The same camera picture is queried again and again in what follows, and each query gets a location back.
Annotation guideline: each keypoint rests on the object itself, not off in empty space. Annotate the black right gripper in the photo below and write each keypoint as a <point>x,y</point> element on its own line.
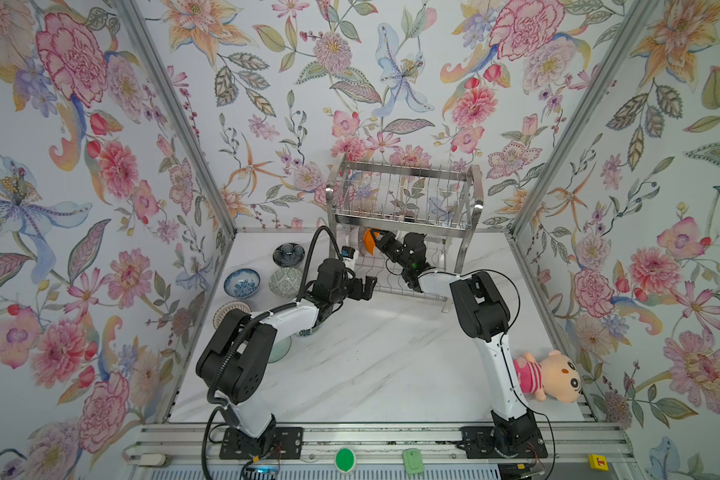
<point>387,242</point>

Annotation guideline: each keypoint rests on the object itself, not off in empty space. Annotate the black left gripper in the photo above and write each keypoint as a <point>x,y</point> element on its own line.
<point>356,292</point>

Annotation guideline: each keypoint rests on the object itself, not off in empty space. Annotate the white bowl orange outside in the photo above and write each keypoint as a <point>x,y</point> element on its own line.
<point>368,242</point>

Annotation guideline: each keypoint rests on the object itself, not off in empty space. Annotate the grey striped bowl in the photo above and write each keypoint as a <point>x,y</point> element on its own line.
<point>356,240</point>

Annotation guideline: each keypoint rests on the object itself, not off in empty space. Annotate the stainless steel dish rack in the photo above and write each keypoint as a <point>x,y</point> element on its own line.
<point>444,204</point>

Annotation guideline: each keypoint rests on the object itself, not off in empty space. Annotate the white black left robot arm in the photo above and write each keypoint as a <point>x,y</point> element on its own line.
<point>234,362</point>

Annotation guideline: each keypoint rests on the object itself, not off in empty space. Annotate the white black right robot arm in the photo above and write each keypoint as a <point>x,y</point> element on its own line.
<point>483,316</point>

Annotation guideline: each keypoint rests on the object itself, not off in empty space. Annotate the green geometric pattern bowl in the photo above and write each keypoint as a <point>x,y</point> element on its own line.
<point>285,282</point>

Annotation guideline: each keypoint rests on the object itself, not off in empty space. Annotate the black patterned bowl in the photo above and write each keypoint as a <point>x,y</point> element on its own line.
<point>289,255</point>

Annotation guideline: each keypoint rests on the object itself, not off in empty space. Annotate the pale green bowl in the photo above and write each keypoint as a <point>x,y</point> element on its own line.
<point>280,350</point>

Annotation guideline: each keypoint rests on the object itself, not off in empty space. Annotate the blue floral bowl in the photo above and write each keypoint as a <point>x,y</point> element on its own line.
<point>242,283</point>

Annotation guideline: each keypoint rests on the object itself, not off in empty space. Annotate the white lattice pattern bowl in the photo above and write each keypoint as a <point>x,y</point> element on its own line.
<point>228,307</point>

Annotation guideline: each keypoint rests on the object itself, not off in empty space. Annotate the light green rectangular device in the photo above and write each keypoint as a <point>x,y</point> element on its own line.
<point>413,462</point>

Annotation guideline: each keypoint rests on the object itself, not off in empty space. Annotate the pink plush pig toy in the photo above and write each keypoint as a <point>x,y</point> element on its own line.
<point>555,376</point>

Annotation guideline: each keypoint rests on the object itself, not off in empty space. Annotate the yellow tag block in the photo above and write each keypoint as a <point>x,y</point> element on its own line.
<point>598,462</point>

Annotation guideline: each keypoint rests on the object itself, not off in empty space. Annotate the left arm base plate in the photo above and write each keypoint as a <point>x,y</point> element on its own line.
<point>284,443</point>

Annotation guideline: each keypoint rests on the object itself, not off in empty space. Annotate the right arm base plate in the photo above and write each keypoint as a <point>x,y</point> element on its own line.
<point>488,442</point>

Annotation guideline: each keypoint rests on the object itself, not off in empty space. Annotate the aluminium front rail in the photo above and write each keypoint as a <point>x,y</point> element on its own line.
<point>561,443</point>

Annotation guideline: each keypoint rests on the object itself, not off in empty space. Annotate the white plug on rail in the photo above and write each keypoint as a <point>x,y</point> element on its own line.
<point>153,460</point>

